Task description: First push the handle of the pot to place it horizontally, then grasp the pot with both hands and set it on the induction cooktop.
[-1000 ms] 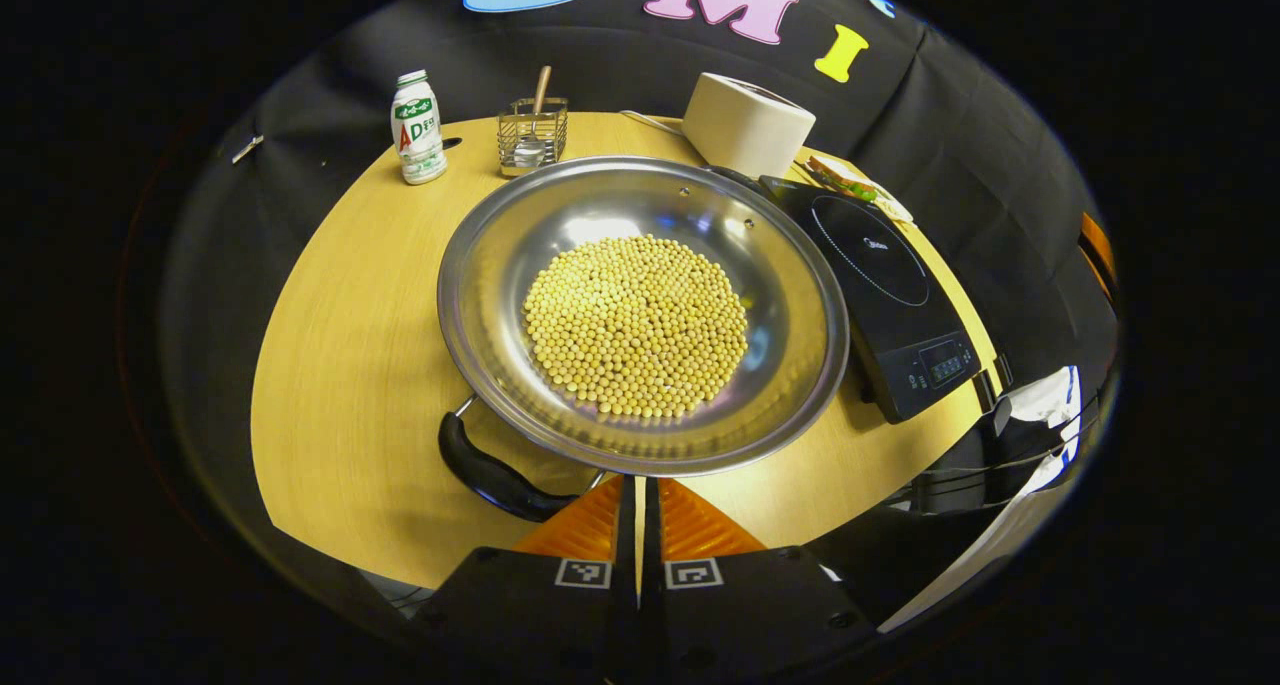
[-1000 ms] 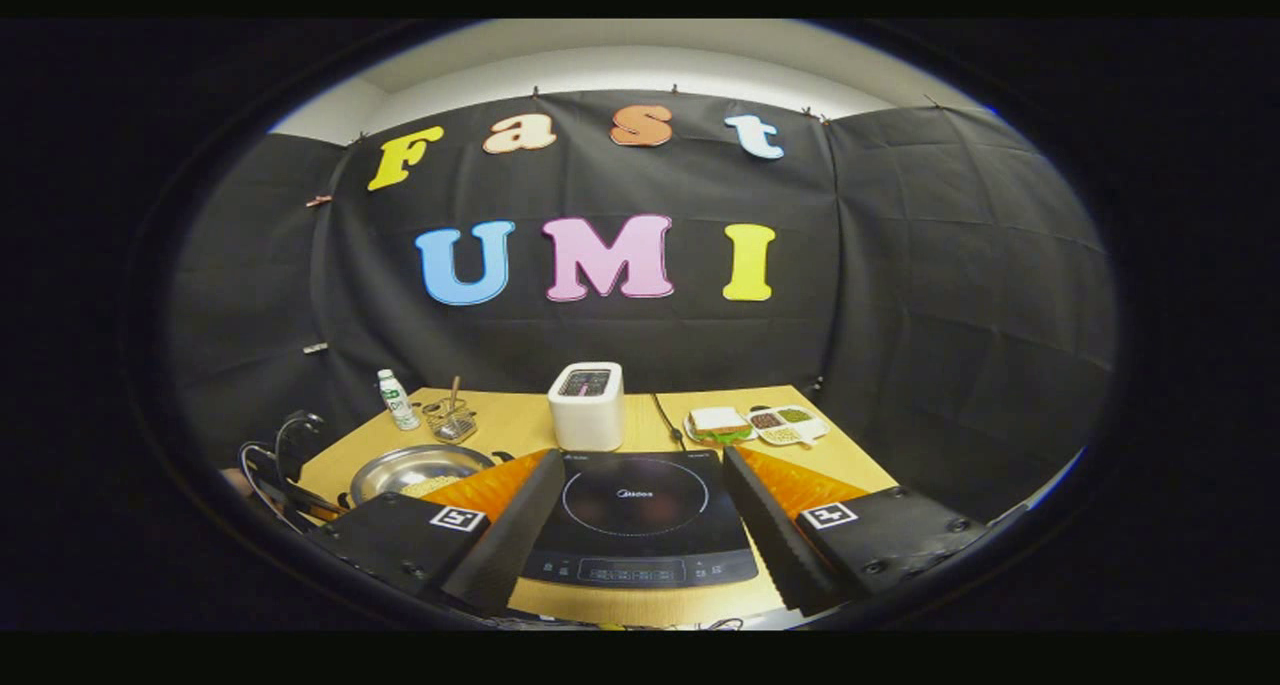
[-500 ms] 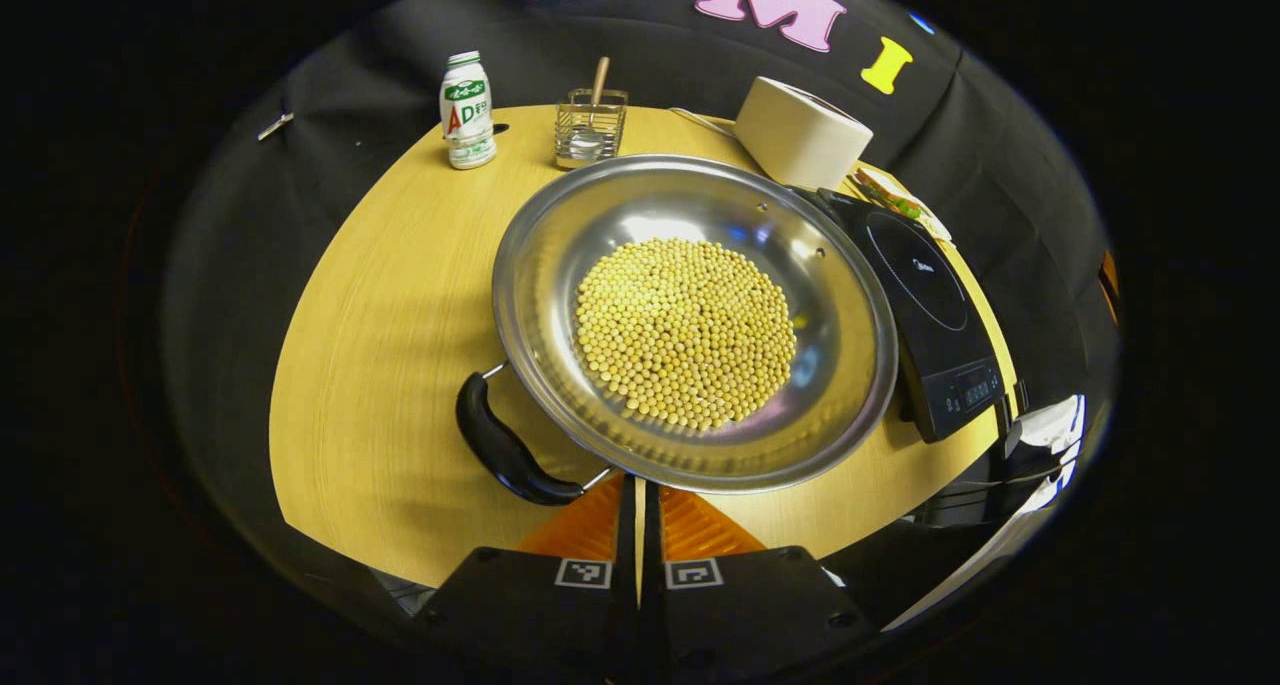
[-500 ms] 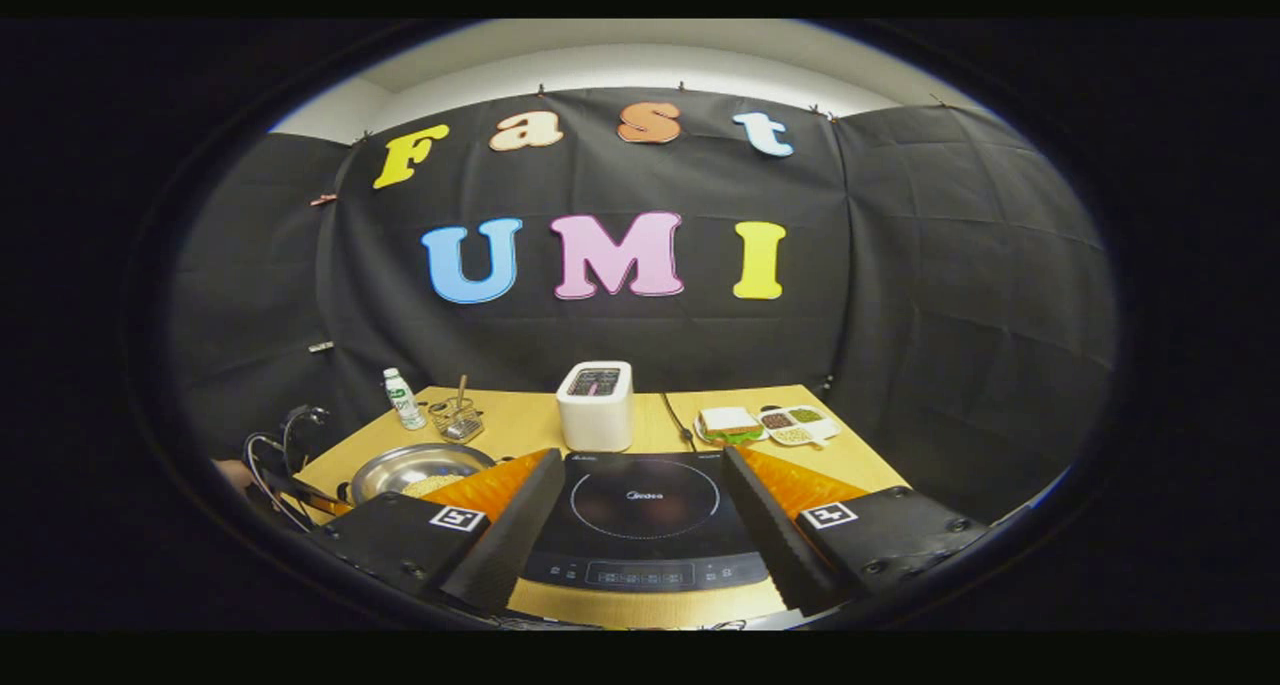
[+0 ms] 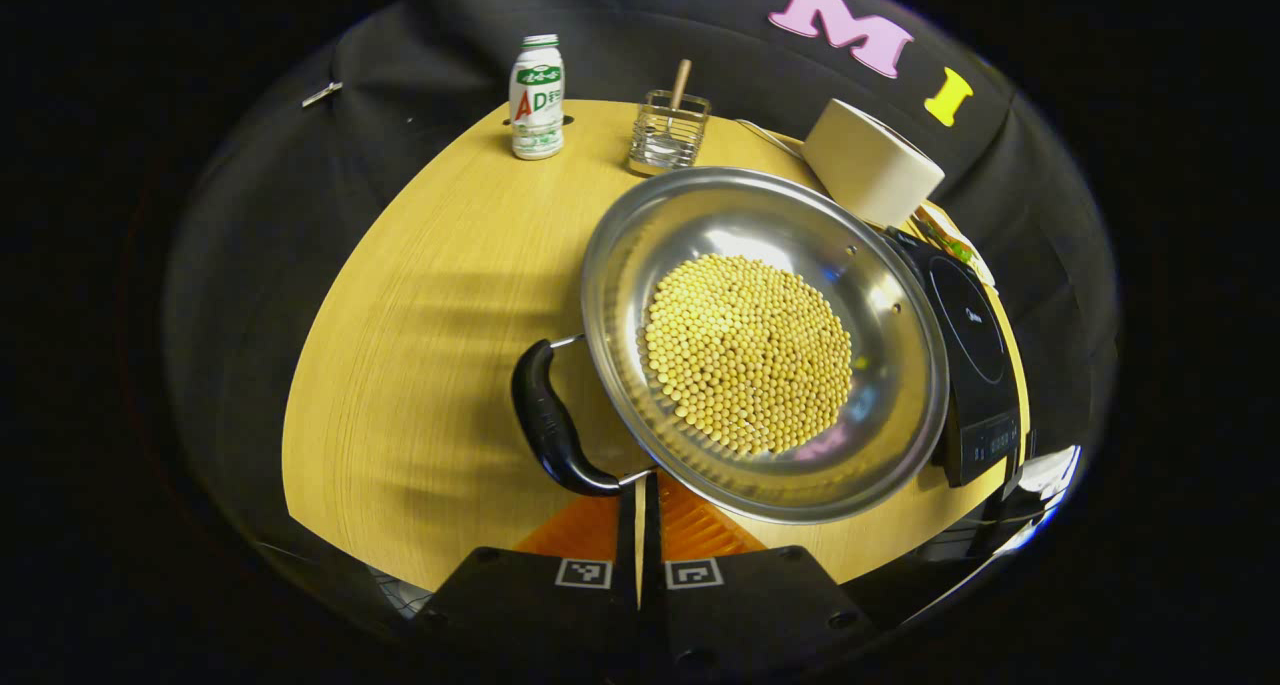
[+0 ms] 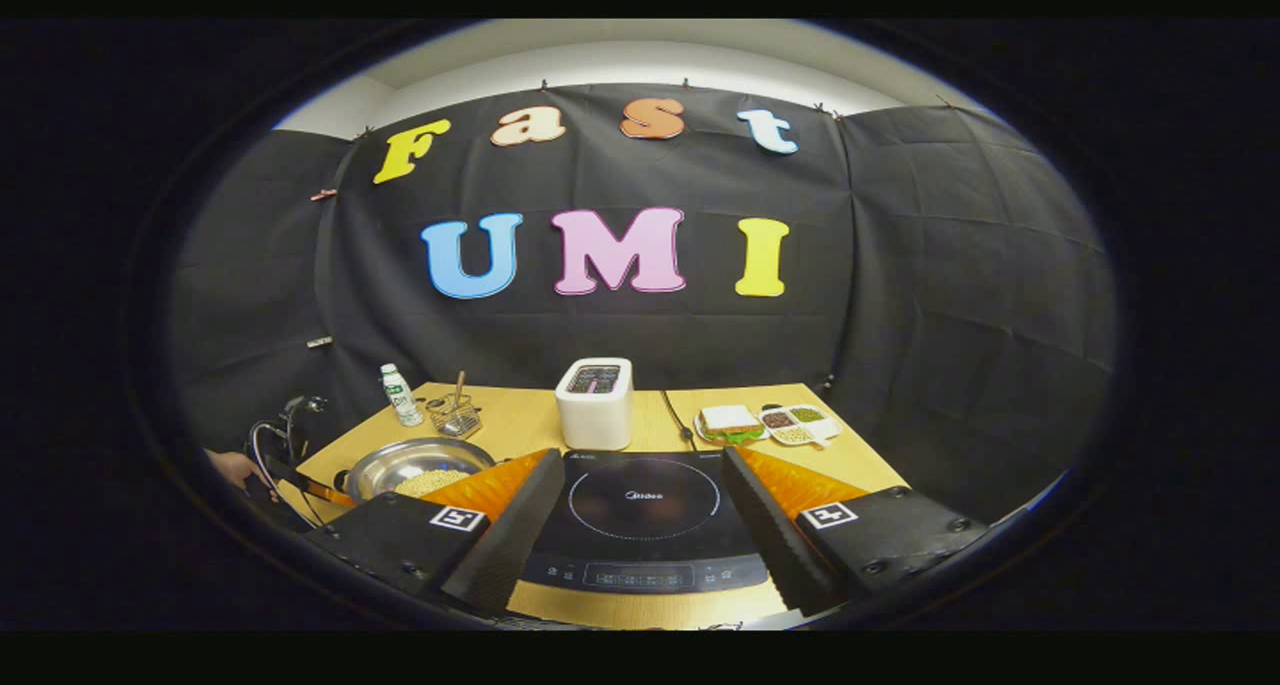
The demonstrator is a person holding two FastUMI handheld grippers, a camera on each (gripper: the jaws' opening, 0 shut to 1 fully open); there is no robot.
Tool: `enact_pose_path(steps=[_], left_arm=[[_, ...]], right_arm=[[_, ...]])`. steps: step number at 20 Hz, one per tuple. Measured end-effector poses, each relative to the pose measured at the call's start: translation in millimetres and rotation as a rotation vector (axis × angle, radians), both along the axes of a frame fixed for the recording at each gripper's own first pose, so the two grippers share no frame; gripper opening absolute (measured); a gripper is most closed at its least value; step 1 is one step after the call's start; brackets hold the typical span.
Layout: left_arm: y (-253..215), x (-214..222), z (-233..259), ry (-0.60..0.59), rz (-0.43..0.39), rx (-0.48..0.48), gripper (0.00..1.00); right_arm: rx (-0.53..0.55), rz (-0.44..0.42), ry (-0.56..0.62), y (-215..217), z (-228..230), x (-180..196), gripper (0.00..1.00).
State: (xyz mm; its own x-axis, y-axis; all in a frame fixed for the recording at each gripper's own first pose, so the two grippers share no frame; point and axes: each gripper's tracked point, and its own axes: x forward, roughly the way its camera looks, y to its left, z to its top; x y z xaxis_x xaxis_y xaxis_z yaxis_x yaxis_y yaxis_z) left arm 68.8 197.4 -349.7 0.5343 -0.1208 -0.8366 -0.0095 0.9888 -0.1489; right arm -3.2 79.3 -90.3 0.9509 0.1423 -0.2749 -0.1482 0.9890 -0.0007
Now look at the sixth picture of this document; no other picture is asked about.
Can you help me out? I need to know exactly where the white toaster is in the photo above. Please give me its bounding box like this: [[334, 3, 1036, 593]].
[[556, 357, 634, 451]]

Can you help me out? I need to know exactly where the black power cable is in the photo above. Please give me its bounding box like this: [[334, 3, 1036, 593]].
[[660, 390, 698, 453]]

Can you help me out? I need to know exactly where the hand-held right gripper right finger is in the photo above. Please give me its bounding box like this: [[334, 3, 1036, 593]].
[[720, 445, 991, 611]]

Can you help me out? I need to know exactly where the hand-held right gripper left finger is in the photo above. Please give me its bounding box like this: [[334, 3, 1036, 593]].
[[305, 448, 568, 614]]

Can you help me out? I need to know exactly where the small wire basket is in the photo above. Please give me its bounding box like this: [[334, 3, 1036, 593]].
[[427, 393, 483, 439]]

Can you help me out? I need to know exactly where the steel pot with black handles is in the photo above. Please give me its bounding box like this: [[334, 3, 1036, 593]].
[[335, 437, 498, 506]]

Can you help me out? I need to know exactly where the black mount stand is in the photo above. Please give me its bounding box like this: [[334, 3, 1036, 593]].
[[283, 395, 329, 441]]

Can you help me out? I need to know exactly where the heap of soybeans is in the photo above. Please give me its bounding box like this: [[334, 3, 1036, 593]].
[[393, 468, 471, 498]]

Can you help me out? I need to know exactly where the white divided dish of beans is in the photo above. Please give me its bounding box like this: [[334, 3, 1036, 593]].
[[758, 403, 843, 449]]

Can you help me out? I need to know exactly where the sandwich with lettuce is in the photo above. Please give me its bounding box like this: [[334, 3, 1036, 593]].
[[700, 405, 766, 444]]

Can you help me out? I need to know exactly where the white bottle with green label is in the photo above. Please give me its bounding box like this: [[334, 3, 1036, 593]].
[[379, 363, 425, 428]]

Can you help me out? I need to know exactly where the black induction cooktop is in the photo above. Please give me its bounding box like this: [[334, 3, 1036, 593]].
[[520, 450, 769, 594]]

